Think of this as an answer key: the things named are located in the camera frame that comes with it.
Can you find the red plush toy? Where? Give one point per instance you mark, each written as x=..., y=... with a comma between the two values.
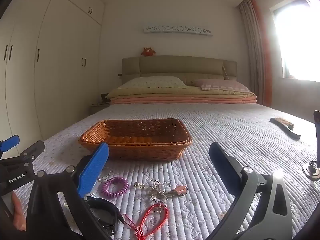
x=148, y=52

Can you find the dark bedside object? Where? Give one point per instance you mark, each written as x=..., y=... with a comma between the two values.
x=105, y=98

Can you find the white quilted bedspread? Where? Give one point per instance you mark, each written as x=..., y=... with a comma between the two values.
x=225, y=130

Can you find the white built-in wardrobe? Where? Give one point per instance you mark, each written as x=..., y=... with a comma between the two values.
x=57, y=55

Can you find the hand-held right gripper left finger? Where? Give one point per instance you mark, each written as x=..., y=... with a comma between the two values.
x=92, y=170

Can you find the brown wicker basket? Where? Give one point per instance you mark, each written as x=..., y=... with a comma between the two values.
x=140, y=130

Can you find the pink hair clip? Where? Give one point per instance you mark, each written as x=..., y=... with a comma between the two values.
x=180, y=190

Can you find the folded pink blanket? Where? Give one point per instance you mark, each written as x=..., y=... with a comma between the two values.
x=180, y=100

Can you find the person's left hand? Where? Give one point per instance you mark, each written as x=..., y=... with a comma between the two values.
x=18, y=211

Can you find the black metal stand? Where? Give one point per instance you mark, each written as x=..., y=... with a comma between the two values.
x=311, y=171

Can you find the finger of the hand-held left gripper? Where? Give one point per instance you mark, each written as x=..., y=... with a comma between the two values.
x=10, y=143
x=32, y=148

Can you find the folded yellow blanket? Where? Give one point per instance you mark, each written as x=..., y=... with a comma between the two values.
x=175, y=92

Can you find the beige padded headboard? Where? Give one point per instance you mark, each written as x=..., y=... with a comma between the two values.
x=180, y=66

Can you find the pink pillow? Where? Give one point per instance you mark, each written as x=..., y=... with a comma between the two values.
x=220, y=84

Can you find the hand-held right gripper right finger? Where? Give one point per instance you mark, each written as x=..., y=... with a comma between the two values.
x=226, y=166

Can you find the white carved wall decoration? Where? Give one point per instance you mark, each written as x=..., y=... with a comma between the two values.
x=177, y=29

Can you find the grey and orange curtain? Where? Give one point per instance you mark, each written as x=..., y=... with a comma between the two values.
x=255, y=55

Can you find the small gold clasp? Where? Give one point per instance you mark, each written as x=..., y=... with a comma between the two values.
x=139, y=185

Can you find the bright window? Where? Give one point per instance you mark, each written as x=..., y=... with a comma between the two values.
x=297, y=42

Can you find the pale yellow pillow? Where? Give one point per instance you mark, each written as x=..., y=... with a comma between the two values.
x=155, y=82

